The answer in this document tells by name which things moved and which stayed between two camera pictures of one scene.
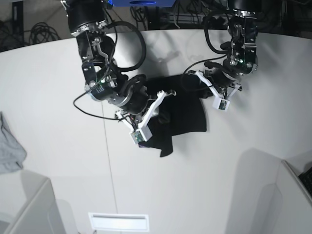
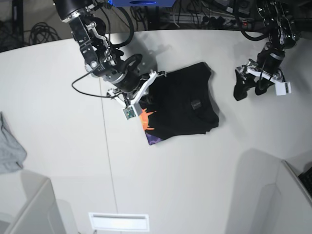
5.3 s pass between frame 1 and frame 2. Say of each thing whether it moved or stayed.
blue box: stayed
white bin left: stayed
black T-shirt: moved
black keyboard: stayed
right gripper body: moved
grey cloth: stayed
